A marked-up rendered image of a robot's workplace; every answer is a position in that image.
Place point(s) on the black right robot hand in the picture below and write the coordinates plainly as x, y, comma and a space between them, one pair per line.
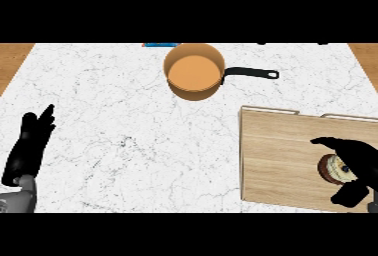
362, 151

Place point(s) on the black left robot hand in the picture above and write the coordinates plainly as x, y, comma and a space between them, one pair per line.
27, 146

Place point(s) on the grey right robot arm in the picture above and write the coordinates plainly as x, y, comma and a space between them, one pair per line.
372, 205

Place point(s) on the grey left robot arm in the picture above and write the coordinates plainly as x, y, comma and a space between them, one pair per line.
22, 196

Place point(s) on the brown cupcake with cream top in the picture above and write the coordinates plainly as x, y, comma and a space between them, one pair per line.
334, 170

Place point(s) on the blue flat object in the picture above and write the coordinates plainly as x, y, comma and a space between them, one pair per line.
160, 44

